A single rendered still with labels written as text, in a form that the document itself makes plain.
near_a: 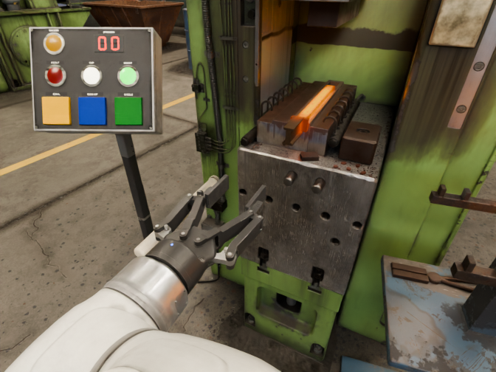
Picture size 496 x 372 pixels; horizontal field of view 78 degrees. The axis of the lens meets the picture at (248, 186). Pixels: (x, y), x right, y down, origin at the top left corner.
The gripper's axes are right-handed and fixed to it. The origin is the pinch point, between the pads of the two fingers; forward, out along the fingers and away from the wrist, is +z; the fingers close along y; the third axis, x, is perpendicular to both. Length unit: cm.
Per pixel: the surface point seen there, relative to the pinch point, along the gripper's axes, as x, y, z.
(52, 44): 16, -66, 19
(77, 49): 15, -60, 21
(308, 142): -5.2, 2.5, 35.6
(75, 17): -21, -450, 318
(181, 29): -88, -544, 696
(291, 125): 2.3, -0.2, 27.5
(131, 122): -1.3, -42.7, 17.9
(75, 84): 7, -59, 17
